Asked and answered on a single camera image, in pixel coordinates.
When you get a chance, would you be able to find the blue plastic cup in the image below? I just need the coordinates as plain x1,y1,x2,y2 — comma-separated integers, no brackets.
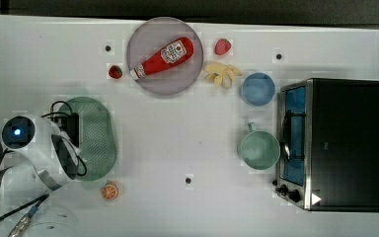
240,73,275,107

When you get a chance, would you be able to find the plush peeled banana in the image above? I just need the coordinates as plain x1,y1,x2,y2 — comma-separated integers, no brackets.
203,62,243,89

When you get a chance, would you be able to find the red plush ketchup bottle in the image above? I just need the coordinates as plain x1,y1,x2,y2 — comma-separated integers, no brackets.
130,37,194,80

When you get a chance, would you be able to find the green plastic mug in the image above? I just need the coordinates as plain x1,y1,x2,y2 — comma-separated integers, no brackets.
237,122,280,170

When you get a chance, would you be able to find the black toaster oven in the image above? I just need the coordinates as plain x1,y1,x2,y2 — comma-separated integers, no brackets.
272,78,379,212

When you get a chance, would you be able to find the pink plush strawberry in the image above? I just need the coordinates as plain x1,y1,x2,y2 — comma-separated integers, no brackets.
214,39,232,55

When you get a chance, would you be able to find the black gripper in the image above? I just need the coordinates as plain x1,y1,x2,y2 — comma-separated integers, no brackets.
59,113,79,147

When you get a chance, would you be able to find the plush orange slice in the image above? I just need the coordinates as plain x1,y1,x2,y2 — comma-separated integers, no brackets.
101,182,119,201

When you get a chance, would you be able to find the small red plush strawberry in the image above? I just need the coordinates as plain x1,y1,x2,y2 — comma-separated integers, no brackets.
109,65,122,79

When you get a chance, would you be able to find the grey round plate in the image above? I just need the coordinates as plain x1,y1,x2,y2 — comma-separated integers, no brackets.
126,17,203,96

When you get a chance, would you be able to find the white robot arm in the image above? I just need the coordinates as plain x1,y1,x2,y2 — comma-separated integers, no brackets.
0,115,80,237

